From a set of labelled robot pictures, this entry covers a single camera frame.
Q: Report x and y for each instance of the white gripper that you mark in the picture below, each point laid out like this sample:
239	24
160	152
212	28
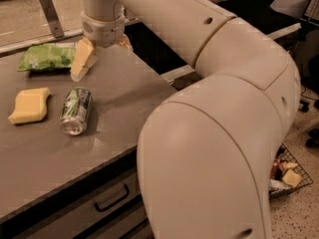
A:
104	30

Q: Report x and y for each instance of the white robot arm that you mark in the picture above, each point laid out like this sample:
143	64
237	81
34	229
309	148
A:
205	154

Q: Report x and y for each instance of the red can in basket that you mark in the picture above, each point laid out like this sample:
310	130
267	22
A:
274	169

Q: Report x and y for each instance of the green chip bag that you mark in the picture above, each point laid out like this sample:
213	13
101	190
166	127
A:
50	56

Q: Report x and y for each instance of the grey cabinet drawer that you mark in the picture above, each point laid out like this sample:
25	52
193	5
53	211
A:
113	211

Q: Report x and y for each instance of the grey monitor panel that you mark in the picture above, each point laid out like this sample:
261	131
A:
292	8

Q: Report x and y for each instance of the yellow sponge in basket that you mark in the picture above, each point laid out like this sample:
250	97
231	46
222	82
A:
291	178

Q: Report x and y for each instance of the left metal bracket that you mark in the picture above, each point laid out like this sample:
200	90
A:
52	18

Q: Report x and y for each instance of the black wire basket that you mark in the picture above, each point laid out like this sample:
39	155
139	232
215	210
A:
277	187

